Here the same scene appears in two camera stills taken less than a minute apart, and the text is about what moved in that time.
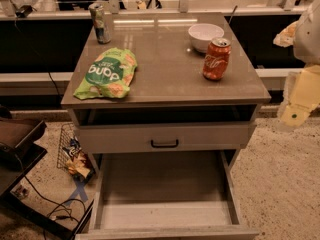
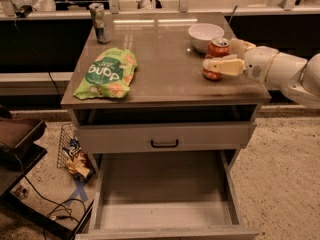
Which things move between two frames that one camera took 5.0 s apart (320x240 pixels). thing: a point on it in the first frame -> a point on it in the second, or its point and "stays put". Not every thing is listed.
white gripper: (308, 39) -> (259, 62)
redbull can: (100, 18) stays put
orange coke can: (216, 58) stays put
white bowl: (201, 34) stays put
